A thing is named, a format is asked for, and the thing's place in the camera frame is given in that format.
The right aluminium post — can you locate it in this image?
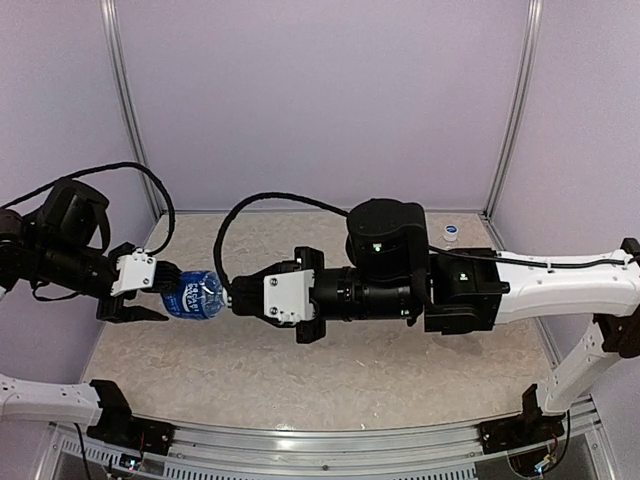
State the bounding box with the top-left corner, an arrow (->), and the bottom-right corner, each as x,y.
483,0 -> 544,223

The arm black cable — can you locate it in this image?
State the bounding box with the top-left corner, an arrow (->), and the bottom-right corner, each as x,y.
212,191 -> 640,296
0,162 -> 177,301

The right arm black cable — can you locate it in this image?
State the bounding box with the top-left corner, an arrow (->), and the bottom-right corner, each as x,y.
212,191 -> 640,296

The aluminium post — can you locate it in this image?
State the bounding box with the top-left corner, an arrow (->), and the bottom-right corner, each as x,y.
98,0 -> 169,216
483,0 -> 544,223

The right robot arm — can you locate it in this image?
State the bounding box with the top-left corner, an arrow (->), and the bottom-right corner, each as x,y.
222,198 -> 639,444

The blue label bottle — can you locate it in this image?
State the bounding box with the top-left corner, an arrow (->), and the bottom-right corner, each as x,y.
161,271 -> 226,321

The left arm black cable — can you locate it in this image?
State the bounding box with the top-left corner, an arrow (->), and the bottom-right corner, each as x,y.
0,162 -> 177,301

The blue white loose cap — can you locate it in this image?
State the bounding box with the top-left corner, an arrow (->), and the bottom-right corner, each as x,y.
442,224 -> 459,249

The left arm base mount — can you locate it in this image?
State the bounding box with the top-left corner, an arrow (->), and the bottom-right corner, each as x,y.
86,380 -> 175,456

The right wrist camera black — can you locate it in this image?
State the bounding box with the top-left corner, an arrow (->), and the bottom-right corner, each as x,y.
264,269 -> 315,325

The aluminium front rail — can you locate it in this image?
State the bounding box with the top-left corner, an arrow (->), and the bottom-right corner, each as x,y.
37,394 -> 616,480

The left aluminium post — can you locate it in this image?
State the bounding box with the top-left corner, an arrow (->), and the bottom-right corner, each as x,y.
98,0 -> 169,216

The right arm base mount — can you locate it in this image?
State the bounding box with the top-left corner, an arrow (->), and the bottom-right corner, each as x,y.
477,384 -> 566,454

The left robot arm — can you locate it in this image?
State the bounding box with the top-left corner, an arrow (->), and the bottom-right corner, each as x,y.
1,179 -> 181,445

